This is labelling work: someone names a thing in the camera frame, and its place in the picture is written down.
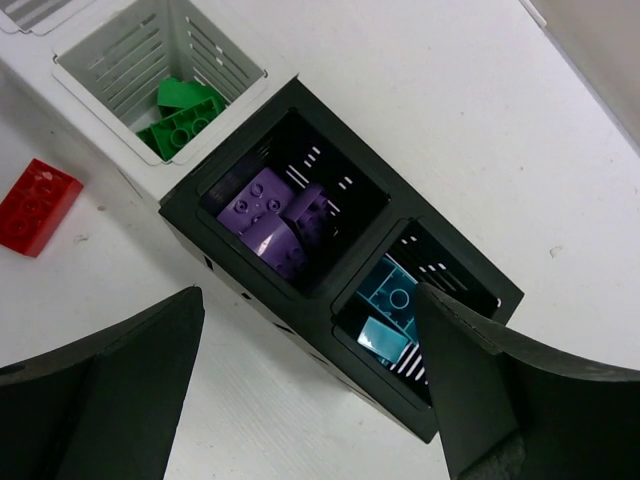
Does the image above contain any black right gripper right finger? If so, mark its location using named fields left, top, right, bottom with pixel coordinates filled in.
left=414, top=283, right=639, bottom=479

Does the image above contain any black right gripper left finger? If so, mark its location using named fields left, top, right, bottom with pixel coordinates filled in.
left=1, top=286, right=204, bottom=479

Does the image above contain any teal small lego brick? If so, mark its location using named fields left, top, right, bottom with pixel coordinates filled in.
left=357, top=316, right=409, bottom=364

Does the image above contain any teal rounded lego piece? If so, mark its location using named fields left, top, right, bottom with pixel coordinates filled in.
left=357, top=255, right=418, bottom=343

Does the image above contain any red rectangular lego brick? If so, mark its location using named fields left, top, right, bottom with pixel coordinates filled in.
left=1, top=158, right=84, bottom=258

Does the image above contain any purple printed lego brick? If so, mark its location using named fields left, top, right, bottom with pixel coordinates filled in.
left=240, top=213, right=308, bottom=280

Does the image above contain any purple rectangular lego brick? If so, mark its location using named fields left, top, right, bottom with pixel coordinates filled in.
left=217, top=167, right=295, bottom=236

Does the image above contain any purple rounded lego piece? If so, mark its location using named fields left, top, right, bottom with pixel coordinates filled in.
left=282, top=184, right=336, bottom=250

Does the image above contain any green curved lego brick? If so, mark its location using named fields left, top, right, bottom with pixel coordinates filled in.
left=156, top=77, right=218, bottom=109

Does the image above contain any black double bin container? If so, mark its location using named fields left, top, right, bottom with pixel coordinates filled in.
left=160, top=79, right=523, bottom=442

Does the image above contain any white double bin container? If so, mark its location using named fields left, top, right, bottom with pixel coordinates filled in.
left=1, top=0, right=295, bottom=204

